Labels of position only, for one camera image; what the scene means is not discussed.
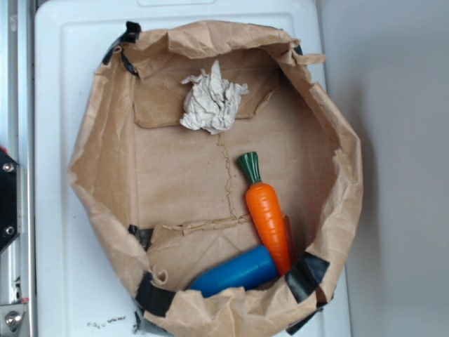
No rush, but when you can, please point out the white plastic bin lid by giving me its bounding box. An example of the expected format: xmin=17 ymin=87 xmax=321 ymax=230
xmin=34 ymin=0 xmax=353 ymax=337

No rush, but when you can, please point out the white paper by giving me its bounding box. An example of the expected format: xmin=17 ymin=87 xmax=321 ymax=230
xmin=180 ymin=60 xmax=249 ymax=136

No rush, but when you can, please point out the blue plastic cylinder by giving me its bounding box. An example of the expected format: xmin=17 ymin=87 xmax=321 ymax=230
xmin=189 ymin=246 xmax=279 ymax=298

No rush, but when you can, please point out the metal rail frame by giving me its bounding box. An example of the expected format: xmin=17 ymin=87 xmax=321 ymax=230
xmin=1 ymin=1 xmax=37 ymax=336

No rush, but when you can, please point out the brown paper bag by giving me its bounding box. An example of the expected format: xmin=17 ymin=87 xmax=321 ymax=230
xmin=68 ymin=20 xmax=363 ymax=336

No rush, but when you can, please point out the orange toy carrot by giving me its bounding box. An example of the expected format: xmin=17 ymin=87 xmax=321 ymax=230
xmin=237 ymin=152 xmax=290 ymax=276

